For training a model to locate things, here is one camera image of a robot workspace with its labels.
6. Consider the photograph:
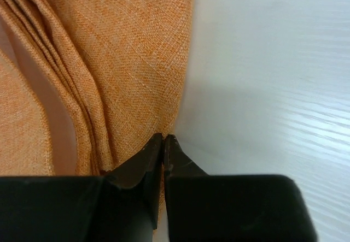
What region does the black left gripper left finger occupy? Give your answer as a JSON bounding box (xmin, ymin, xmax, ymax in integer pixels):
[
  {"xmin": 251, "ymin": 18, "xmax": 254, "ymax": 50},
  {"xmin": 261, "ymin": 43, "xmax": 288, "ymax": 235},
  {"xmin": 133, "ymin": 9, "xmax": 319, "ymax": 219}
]
[{"xmin": 1, "ymin": 133, "xmax": 162, "ymax": 241}]

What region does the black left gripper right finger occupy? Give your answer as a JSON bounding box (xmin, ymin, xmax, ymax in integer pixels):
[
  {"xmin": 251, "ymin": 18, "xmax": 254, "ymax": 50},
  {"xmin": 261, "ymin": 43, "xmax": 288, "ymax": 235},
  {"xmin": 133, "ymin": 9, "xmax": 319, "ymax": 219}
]
[{"xmin": 164, "ymin": 135, "xmax": 318, "ymax": 241}]

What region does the orange cloth napkin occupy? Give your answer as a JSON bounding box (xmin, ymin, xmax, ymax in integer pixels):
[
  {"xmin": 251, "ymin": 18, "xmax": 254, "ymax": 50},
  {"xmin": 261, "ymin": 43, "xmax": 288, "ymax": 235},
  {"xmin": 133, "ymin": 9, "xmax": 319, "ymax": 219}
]
[{"xmin": 0, "ymin": 0, "xmax": 198, "ymax": 176}]

